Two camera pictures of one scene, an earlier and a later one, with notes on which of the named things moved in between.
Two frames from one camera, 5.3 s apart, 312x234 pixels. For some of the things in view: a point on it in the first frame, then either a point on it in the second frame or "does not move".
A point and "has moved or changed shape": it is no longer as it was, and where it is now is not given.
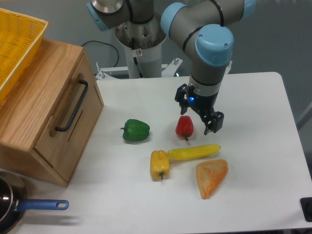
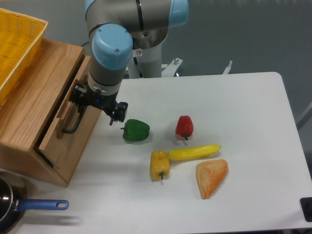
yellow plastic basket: x=20 y=36 does not move
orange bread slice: x=209 y=174 does not move
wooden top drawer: x=71 y=121 has moved or changed shape
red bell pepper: x=185 y=126 does not move
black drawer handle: x=76 y=109 -> x=69 y=131
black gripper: x=203 y=105 -> x=106 y=103
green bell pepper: x=135 y=130 does not move
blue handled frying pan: x=14 y=202 does not move
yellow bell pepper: x=159 y=165 does not move
